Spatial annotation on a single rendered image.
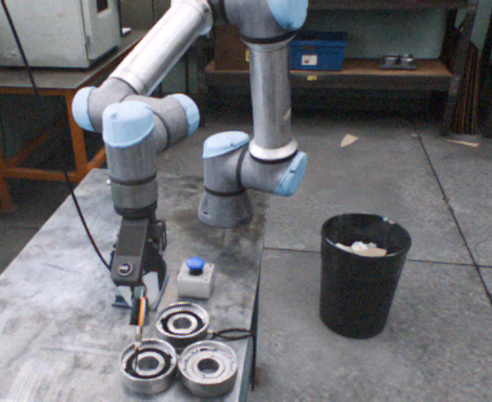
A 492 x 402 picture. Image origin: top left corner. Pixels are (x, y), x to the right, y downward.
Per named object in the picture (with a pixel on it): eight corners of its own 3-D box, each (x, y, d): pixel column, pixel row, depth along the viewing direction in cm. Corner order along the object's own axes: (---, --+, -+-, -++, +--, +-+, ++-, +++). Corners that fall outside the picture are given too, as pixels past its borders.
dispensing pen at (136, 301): (123, 374, 93) (132, 277, 94) (130, 369, 97) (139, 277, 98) (136, 376, 92) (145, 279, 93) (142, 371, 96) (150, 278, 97)
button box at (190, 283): (209, 299, 117) (209, 280, 115) (177, 296, 118) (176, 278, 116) (214, 278, 124) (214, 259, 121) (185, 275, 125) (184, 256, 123)
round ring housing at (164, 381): (131, 405, 93) (129, 388, 90) (113, 365, 101) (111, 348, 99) (187, 385, 96) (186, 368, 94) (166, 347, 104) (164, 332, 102)
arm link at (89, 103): (193, -49, 114) (56, 95, 91) (240, -49, 109) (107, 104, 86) (205, 3, 123) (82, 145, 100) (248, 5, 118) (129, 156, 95)
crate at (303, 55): (344, 60, 435) (346, 32, 423) (343, 72, 403) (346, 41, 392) (279, 58, 447) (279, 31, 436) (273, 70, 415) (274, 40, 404)
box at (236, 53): (271, 71, 413) (274, 19, 394) (208, 71, 419) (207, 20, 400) (270, 58, 448) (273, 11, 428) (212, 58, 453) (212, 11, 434)
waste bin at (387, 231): (398, 349, 214) (418, 260, 192) (311, 340, 221) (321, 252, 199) (388, 297, 243) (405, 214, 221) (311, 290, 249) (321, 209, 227)
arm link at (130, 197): (150, 188, 81) (99, 185, 82) (152, 213, 83) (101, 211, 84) (162, 167, 87) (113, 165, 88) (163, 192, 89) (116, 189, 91)
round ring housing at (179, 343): (149, 348, 104) (147, 332, 102) (165, 314, 113) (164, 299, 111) (202, 357, 102) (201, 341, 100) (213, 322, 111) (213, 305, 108)
